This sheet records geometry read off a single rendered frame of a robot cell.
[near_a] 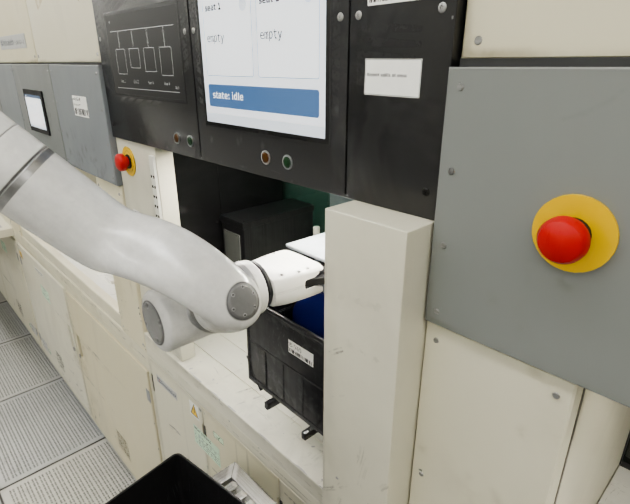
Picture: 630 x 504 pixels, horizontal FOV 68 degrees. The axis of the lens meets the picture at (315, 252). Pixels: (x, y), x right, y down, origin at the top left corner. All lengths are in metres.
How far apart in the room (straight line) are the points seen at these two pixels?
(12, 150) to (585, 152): 0.55
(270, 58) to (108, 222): 0.30
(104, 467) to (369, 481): 1.73
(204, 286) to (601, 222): 0.39
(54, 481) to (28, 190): 1.86
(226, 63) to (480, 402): 0.58
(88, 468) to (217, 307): 1.83
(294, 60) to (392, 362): 0.39
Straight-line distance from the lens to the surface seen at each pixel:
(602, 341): 0.48
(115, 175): 1.25
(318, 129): 0.62
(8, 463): 2.52
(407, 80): 0.53
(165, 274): 0.55
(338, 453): 0.73
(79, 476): 2.33
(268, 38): 0.69
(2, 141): 0.60
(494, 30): 0.50
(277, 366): 0.84
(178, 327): 0.61
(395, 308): 0.53
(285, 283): 0.69
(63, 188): 0.59
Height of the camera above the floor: 1.56
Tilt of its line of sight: 22 degrees down
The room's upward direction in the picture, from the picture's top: straight up
